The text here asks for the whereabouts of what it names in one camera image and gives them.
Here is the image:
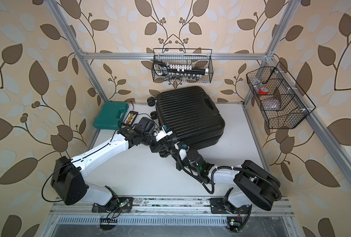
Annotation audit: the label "red item in basket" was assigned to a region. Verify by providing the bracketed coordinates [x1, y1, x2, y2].
[258, 87, 269, 95]

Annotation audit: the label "small black tray orange parts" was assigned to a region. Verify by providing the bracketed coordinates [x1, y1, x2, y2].
[122, 111, 139, 127]

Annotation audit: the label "wire basket black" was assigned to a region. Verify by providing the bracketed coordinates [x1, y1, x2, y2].
[246, 62, 316, 129]
[151, 47, 214, 84]

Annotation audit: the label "aluminium front rail frame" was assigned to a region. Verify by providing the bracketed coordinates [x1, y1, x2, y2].
[40, 196, 301, 237]

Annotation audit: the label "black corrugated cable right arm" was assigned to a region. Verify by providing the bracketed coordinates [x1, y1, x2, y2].
[178, 145, 283, 232]

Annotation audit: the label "clear plastic bag in basket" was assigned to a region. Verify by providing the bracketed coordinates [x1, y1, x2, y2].
[262, 98, 282, 111]

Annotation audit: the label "right wire basket black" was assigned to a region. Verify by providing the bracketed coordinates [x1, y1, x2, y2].
[246, 62, 316, 129]

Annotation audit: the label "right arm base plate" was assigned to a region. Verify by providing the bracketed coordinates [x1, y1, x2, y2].
[210, 198, 249, 215]

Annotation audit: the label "black hard-shell suitcase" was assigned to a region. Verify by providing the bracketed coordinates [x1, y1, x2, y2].
[147, 86, 225, 150]

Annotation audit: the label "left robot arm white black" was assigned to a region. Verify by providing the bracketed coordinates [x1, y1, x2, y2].
[50, 118, 174, 208]

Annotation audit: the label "socket set black rail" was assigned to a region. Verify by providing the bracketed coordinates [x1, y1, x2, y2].
[152, 61, 210, 76]

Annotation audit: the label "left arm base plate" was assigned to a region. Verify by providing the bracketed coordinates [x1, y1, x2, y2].
[92, 197, 134, 213]

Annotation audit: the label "green plastic tool case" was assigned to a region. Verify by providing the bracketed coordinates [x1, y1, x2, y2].
[93, 101, 129, 130]

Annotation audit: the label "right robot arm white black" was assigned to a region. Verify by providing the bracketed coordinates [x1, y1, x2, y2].
[174, 142, 282, 214]

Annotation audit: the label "back wire basket black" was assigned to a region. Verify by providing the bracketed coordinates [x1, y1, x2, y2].
[151, 47, 214, 84]

